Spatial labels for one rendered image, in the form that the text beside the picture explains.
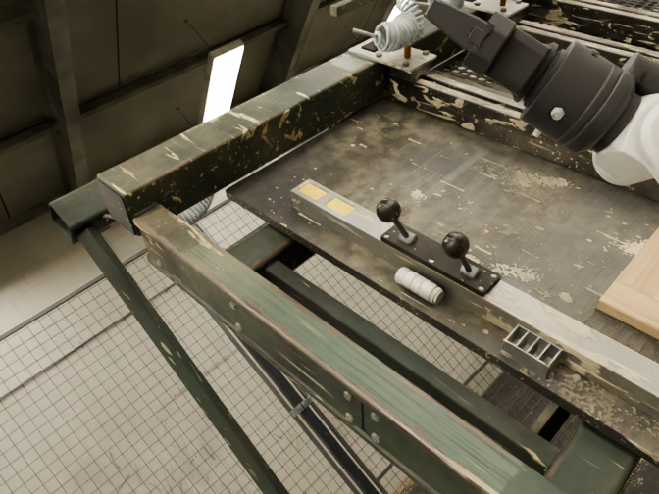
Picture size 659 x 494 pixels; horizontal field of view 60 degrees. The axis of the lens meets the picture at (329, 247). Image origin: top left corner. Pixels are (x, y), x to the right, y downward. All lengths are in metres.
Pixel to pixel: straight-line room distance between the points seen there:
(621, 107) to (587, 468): 0.46
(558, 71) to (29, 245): 5.67
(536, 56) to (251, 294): 0.52
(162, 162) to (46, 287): 4.77
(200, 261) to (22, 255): 5.08
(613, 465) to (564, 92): 0.48
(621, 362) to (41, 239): 5.58
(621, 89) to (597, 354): 0.38
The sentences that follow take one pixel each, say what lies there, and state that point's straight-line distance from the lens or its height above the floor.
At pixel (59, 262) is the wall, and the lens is 5.92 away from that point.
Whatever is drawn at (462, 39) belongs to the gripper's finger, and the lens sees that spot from 0.62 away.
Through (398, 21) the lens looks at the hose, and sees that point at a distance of 1.32.
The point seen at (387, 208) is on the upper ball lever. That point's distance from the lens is 0.84.
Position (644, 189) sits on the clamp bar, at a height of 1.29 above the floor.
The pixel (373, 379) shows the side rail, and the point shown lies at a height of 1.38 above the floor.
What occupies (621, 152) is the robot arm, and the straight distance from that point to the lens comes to 0.61.
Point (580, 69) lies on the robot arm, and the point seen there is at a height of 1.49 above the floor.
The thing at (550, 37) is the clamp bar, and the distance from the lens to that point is 1.64.
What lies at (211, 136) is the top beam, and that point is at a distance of 1.16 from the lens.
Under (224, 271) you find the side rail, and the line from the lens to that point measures 0.92.
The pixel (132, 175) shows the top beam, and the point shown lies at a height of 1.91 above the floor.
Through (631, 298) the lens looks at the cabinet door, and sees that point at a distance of 0.97.
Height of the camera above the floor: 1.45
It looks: 8 degrees up
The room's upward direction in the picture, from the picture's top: 41 degrees counter-clockwise
